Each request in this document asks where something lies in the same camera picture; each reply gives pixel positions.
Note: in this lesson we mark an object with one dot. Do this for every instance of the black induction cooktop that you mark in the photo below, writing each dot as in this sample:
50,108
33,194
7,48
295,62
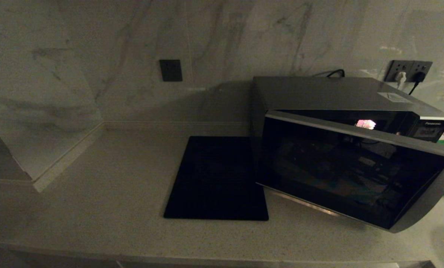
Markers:
214,178

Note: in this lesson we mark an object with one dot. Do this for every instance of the white warning sticker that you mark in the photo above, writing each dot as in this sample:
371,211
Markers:
394,97

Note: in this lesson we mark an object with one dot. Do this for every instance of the white power plug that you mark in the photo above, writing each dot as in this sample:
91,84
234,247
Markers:
401,79

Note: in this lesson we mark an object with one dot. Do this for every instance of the dark single wall socket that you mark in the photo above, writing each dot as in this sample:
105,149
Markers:
171,70

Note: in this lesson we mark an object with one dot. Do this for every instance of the dark double wall socket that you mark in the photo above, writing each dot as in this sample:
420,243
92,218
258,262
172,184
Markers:
412,66

